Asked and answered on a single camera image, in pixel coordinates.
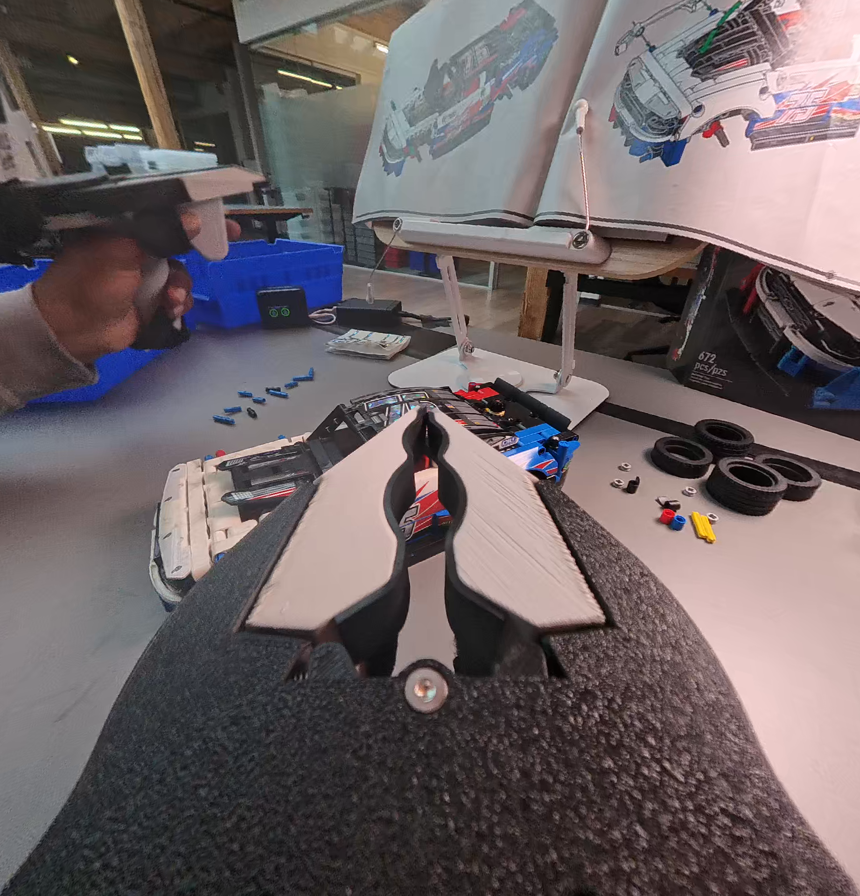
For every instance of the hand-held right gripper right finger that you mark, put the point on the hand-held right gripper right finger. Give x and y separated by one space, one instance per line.
521 546

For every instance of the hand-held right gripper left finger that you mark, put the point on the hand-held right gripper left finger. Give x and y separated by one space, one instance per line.
332 553

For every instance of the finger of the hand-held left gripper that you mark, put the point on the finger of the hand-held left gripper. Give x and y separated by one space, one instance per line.
220 185
211 227

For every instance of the white brick-built toy race car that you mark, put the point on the white brick-built toy race car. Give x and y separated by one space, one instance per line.
213 504

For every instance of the person's left forearm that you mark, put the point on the person's left forearm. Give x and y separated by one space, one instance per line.
17 357

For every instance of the grey desk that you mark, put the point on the grey desk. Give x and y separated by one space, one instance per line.
752 616

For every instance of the person's left hand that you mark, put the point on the person's left hand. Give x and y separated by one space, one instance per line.
87 301

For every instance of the blue plastic bin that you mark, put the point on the blue plastic bin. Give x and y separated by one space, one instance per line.
262 280

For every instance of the black charger with green lights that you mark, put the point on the black charger with green lights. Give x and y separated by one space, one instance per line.
283 308

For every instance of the black and grey brick pin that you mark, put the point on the black and grey brick pin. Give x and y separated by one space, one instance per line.
671 504

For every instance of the black toy tyre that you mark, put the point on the black toy tyre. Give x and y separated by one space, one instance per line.
745 500
664 458
808 483
745 444

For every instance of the scatter of small blue pins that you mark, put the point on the scatter of small blue pins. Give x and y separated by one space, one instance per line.
224 420

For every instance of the black power adapter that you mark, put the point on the black power adapter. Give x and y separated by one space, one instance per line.
367 313

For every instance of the yellow brick axle piece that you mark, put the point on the yellow brick axle piece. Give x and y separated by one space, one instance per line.
703 526

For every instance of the sticker sheet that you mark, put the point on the sticker sheet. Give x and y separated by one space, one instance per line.
367 343

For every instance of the open instruction manual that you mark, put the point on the open instruction manual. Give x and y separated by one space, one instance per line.
472 161

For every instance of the white book stand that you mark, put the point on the white book stand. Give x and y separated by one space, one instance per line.
507 241

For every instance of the black toy car set box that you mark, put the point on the black toy car set box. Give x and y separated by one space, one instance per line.
738 336

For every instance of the wooden post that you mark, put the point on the wooden post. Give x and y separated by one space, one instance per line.
146 70

